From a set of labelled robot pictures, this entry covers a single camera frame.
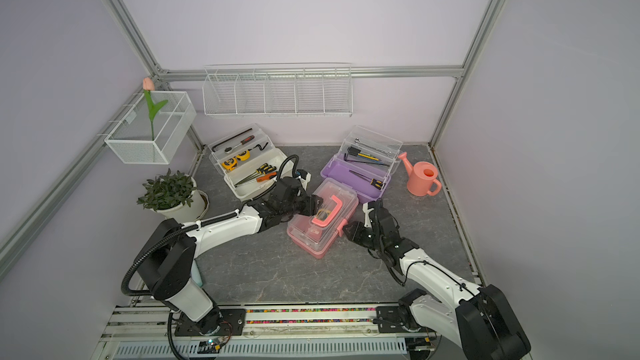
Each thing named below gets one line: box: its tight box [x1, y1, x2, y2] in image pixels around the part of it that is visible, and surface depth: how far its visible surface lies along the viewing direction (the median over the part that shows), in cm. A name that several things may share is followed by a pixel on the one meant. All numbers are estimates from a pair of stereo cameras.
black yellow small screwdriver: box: [348, 170, 384, 190], surface depth 108 cm
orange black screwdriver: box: [255, 171, 278, 183], surface depth 109 cm
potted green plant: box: [136, 168, 210, 225], surface depth 85 cm
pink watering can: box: [398, 151, 442, 197], surface depth 99 cm
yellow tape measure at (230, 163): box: [221, 156, 238, 171], surface depth 104 cm
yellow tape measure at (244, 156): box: [235, 148, 252, 162], surface depth 107 cm
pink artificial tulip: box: [142, 76, 169, 141], surface depth 86 cm
